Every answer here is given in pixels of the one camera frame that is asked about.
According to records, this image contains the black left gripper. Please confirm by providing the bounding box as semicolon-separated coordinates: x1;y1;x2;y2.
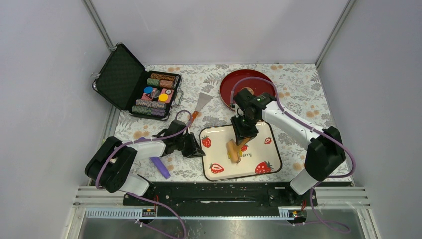
175;132;205;158

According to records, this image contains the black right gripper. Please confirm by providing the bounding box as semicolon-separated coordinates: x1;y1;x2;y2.
230;115;258;147

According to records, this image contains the wooden dough roller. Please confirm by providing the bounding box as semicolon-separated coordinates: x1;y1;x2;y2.
226;139;249;164

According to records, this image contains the white strawberry tray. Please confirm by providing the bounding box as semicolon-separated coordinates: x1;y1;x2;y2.
199;122;282;181

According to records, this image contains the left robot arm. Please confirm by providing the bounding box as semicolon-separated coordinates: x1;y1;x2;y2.
85;119;205;205

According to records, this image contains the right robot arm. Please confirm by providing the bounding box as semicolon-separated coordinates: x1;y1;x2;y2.
226;89;346;205

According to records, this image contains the purple cylinder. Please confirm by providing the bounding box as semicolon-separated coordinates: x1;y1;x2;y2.
135;137;171;179

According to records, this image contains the red round plate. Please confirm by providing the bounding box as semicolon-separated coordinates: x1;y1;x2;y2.
219;69;276;116

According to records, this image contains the black poker chip case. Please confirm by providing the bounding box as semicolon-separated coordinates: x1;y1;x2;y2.
92;42;182;121

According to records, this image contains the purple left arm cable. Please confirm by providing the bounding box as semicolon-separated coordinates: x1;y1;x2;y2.
95;109;196;239

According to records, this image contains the metal spatula wooden handle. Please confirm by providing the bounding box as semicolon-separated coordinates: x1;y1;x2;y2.
191;92;213;125

